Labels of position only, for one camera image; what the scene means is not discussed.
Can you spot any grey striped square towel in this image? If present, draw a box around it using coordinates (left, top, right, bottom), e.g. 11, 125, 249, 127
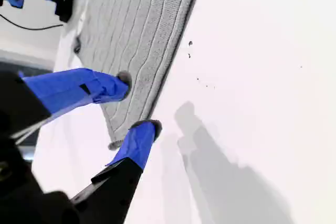
73, 0, 207, 151

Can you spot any black camera cable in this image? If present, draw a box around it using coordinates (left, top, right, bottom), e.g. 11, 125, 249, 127
0, 14, 64, 30

